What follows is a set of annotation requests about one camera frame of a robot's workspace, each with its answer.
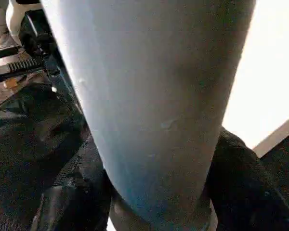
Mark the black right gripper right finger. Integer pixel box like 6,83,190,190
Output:
206,129,289,231

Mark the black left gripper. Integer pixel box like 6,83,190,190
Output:
0,9,62,83

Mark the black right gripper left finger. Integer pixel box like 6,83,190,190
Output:
31,139,114,231

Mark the white plastic table leg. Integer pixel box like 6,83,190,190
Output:
39,0,258,231

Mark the white plastic table top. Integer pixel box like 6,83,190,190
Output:
220,0,289,159

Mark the black table mat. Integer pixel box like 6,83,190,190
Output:
0,79,289,231

